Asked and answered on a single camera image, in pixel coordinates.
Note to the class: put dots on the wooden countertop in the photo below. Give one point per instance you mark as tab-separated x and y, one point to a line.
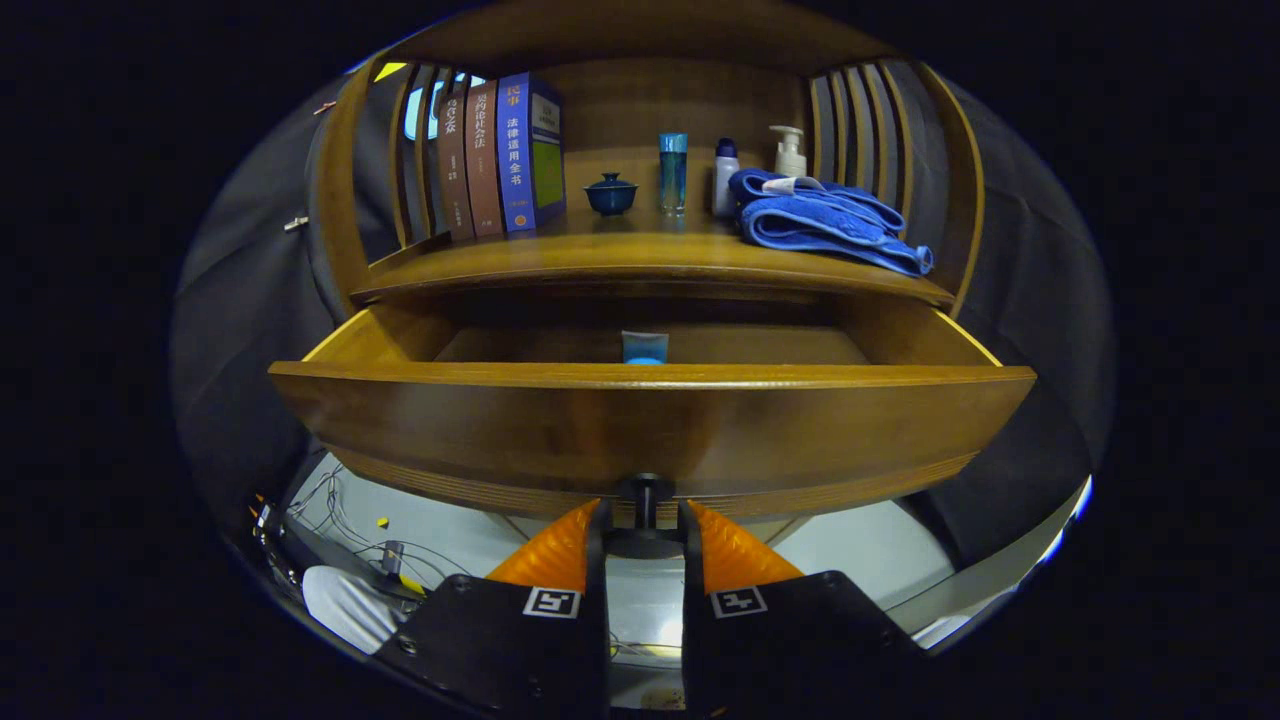
620	255

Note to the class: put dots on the white bottle blue cap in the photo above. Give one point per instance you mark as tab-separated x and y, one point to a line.
725	185

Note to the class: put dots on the white pump bottle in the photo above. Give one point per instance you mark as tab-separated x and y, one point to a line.
790	158

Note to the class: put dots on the white rounded object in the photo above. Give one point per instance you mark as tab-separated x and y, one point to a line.
345	605

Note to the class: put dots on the blue lidded teacup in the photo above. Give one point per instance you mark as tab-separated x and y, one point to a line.
611	195

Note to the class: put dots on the wooden cabinet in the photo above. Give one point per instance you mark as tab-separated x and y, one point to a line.
650	100

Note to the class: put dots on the black drawer knob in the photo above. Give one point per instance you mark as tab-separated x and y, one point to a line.
645	500

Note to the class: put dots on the blue cosmetic tube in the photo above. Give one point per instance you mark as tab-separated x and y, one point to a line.
645	347

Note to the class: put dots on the blue book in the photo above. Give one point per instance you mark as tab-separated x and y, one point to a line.
530	150

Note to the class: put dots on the wooden drawer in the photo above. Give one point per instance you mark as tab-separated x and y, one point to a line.
640	430

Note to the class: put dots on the brown book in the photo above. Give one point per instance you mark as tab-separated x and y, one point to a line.
454	160
484	160

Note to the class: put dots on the blue glass bottle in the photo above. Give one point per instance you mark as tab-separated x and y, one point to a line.
673	175

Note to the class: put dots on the blue folded towel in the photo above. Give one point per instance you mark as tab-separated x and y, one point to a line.
820	225

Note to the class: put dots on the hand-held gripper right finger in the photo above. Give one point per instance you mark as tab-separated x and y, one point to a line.
692	620

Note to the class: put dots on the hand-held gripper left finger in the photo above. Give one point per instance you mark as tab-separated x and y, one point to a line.
597	600

